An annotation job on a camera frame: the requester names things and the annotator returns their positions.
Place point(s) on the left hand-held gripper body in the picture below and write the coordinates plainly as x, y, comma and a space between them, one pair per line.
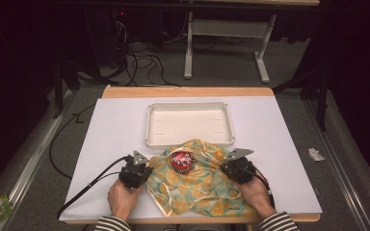
131, 174

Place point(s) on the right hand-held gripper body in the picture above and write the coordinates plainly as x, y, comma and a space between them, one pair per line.
242, 170

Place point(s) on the orange-print green cloth bag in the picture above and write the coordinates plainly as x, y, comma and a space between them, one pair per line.
202, 189

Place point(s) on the red can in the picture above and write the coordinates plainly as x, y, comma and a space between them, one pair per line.
181, 161

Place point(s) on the white plastic tray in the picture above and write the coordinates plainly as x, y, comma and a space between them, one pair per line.
189, 123

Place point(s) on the person's left hand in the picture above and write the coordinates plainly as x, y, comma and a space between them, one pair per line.
123, 200

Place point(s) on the person's right hand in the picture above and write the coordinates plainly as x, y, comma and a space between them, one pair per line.
257, 195

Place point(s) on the white table mat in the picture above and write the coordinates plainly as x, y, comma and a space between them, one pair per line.
115, 134

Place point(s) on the crumpled white paper scrap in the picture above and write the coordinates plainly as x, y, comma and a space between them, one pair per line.
316, 155

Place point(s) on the black metal stand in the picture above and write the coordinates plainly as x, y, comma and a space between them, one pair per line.
58, 89
322, 102

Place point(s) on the metal floor rail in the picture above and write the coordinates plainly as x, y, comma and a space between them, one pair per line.
35, 160
337, 160

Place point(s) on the white metal desk frame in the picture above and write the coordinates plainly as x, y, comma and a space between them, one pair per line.
228, 28

